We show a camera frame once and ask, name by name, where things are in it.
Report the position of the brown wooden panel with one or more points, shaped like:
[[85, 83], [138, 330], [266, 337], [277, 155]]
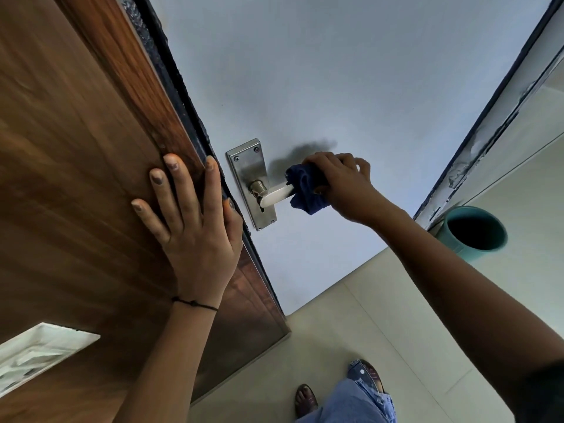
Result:
[[75, 171]]

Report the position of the person's right thumb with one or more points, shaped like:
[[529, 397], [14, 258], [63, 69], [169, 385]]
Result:
[[322, 194]]

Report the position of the person's left middle finger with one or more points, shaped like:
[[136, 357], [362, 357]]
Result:
[[184, 189]]

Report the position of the person's left forearm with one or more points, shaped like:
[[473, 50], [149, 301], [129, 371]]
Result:
[[167, 361]]

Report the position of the dark shirt sleeve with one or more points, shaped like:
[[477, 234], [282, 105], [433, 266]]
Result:
[[540, 396]]

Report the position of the person's left foot brown sandal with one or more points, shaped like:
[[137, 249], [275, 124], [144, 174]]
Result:
[[306, 398]]

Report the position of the person's right foot brown sandal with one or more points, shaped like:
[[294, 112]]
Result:
[[372, 374]]

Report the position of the white door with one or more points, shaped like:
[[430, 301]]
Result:
[[352, 83]]

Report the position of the white door frame peeling paint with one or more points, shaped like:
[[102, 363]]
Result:
[[493, 127]]

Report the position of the person's foot brown sandal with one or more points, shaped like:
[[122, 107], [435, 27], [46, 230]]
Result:
[[372, 374], [306, 398]]

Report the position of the person's right forearm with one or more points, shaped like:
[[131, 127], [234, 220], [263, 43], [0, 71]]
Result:
[[462, 299]]

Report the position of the person's left hand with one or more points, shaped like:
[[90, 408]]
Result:
[[200, 246]]

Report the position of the white wall switch plate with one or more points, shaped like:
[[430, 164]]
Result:
[[39, 354]]

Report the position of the person's left thumb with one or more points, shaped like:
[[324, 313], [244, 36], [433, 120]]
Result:
[[234, 220]]

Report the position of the person's right hand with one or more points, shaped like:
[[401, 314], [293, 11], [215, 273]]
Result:
[[350, 193]]

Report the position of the teal plastic bucket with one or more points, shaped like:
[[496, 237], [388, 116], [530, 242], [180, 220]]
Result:
[[473, 231]]

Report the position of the person's left little finger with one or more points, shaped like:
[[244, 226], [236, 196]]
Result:
[[150, 220]]

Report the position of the blue denim jeans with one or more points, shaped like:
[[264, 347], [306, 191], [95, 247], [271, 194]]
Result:
[[352, 403]]

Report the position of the dark blue cleaning cloth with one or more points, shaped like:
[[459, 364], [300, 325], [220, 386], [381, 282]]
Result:
[[304, 189]]

